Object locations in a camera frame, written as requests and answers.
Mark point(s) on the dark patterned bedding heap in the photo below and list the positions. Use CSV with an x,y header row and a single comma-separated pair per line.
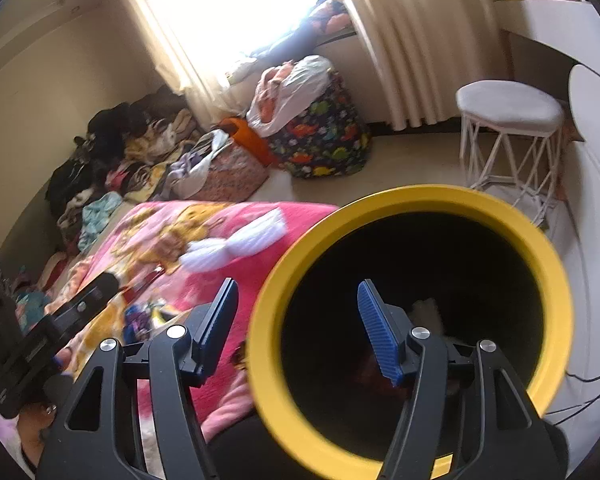
x,y
325,15

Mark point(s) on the thick cream curtain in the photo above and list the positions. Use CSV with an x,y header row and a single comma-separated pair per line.
x,y
420,35

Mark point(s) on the person's black trousers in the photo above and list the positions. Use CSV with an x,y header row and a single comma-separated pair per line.
x,y
235,452

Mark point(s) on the sheer cream curtain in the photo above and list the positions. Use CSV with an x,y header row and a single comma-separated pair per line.
x,y
170,35

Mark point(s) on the dinosaur print laundry bag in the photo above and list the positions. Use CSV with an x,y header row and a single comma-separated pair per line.
x,y
325,145

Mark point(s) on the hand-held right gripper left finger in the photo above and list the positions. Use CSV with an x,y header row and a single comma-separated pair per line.
x,y
215,330

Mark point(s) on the orange bag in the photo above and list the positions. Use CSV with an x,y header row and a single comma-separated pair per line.
x,y
250,140

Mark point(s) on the pile of mixed clothes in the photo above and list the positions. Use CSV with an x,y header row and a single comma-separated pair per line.
x,y
130,150

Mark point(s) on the person's left forearm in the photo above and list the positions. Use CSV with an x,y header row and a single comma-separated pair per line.
x,y
0,435

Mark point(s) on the pink cartoon printed blanket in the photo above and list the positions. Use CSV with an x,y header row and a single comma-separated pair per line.
x,y
300,217

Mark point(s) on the white drawer cabinet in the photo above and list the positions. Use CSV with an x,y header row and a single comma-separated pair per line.
x,y
595,100

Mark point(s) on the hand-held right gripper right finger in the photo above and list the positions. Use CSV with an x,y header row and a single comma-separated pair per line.
x,y
380,330

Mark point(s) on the purple snack wrapper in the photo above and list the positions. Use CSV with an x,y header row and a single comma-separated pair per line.
x,y
137,320

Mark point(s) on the person's left hand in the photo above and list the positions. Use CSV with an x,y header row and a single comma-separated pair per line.
x,y
32,425

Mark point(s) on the white vanity desk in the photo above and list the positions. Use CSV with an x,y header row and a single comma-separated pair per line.
x,y
555,25

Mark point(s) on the yellow-rimmed black bin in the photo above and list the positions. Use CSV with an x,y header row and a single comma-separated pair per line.
x,y
455,260

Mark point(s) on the white plastic bag of clothes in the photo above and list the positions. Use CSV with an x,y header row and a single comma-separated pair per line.
x,y
305,75

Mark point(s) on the teal garment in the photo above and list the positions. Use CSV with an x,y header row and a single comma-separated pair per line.
x,y
30,305

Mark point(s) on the pink floral bag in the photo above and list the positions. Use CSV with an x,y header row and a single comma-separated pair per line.
x,y
235,175

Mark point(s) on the black framed window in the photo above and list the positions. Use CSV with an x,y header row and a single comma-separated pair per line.
x,y
240,0

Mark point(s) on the light blue garment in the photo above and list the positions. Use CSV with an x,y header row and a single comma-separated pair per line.
x,y
100,210

